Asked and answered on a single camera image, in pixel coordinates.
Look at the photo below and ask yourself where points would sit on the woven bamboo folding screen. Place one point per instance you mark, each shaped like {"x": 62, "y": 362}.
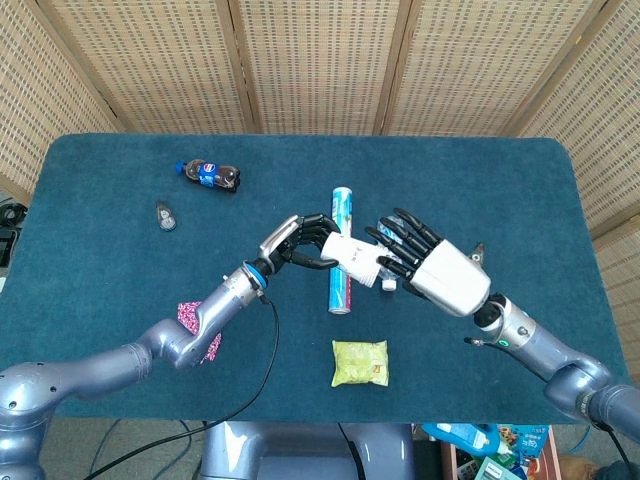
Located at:
{"x": 320, "y": 60}

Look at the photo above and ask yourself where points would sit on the blue carpet table cover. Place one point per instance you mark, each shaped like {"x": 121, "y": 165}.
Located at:
{"x": 125, "y": 280}

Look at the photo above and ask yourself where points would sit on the orange correction tape dispenser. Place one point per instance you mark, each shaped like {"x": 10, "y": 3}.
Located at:
{"x": 479, "y": 251}

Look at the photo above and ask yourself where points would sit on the blue plastic bottle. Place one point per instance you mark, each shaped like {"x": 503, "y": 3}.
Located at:
{"x": 460, "y": 435}

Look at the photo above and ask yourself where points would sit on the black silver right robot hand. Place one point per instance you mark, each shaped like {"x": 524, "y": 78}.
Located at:
{"x": 450, "y": 280}

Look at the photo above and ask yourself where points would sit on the yellow-green snack pack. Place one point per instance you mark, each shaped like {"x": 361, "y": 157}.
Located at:
{"x": 360, "y": 364}

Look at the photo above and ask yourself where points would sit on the teal cling film roll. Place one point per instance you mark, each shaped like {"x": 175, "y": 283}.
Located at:
{"x": 340, "y": 300}

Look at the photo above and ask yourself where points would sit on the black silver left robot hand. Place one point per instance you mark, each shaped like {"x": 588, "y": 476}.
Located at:
{"x": 282, "y": 237}

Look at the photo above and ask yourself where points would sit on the grey correction tape dispenser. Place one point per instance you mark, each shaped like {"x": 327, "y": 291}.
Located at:
{"x": 166, "y": 218}

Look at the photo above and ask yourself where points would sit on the stack of white paper cups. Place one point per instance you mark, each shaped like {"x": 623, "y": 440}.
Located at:
{"x": 350, "y": 257}

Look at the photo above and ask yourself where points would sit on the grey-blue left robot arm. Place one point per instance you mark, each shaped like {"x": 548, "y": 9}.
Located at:
{"x": 100, "y": 365}

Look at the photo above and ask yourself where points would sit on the grey-blue robot torso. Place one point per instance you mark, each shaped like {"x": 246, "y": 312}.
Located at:
{"x": 300, "y": 450}

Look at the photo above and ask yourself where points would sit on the small cola bottle blue label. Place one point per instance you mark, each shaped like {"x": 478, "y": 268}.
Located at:
{"x": 210, "y": 175}

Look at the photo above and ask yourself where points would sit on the reddish-brown storage box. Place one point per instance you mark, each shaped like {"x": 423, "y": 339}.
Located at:
{"x": 450, "y": 460}

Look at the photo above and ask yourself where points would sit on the clear water bottle white cap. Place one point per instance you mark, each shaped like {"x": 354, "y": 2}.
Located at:
{"x": 389, "y": 285}

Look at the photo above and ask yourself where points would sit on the black equipment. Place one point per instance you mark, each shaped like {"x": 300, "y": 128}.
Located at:
{"x": 7, "y": 245}

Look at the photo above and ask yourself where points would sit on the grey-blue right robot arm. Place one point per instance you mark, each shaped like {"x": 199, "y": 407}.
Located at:
{"x": 550, "y": 350}

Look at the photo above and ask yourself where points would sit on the pink patterned paper packets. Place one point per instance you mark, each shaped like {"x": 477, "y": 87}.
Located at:
{"x": 187, "y": 315}

